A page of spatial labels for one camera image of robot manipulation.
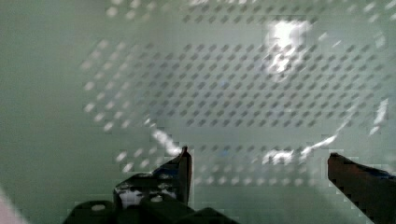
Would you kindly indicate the green plastic strainer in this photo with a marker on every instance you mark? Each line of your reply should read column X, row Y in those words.
column 261, row 93

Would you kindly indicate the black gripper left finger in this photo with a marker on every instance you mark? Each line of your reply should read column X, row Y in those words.
column 159, row 197

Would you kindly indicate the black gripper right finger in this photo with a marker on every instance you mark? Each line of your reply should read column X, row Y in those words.
column 372, row 190

